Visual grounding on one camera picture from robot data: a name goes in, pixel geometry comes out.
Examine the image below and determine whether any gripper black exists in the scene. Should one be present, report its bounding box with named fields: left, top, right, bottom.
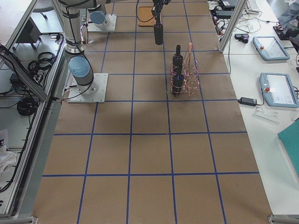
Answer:
left=151, top=0, right=170, bottom=17

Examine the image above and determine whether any dark wine bottle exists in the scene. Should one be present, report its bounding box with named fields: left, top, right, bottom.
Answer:
left=171, top=66, right=184, bottom=96
left=172, top=45, right=183, bottom=72
left=154, top=13, right=164, bottom=45

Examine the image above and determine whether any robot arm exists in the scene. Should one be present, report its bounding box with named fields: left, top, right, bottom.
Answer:
left=87, top=4, right=110, bottom=27
left=58, top=0, right=115, bottom=87

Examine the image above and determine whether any wooden serving tray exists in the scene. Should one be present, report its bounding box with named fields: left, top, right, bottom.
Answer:
left=137, top=6, right=155, bottom=27

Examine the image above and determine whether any teach pendant far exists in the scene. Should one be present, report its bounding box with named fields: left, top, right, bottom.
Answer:
left=252, top=36, right=290, bottom=61

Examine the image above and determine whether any teach pendant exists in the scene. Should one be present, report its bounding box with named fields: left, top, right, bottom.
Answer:
left=252, top=36, right=290, bottom=61
left=259, top=73, right=299, bottom=108

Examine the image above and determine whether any black power adapter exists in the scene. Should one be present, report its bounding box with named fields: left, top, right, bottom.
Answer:
left=238, top=97, right=257, bottom=106

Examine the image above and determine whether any teach pendant near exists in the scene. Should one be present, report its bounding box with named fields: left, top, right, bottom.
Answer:
left=259, top=73, right=299, bottom=108

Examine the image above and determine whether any teal board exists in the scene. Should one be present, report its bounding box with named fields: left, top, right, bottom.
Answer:
left=278, top=120, right=299, bottom=176

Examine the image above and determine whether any crumpled white cloth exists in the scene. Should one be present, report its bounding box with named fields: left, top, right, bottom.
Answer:
left=0, top=129, right=18, bottom=185

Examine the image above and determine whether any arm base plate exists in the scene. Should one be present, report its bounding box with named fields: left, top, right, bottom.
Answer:
left=88, top=13, right=117, bottom=33
left=67, top=73, right=108, bottom=103

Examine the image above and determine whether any copper wire bottle basket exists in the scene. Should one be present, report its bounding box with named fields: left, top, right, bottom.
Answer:
left=171, top=42, right=199, bottom=97

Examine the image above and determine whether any aluminium frame post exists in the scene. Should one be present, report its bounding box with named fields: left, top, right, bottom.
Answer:
left=218, top=0, right=247, bottom=53

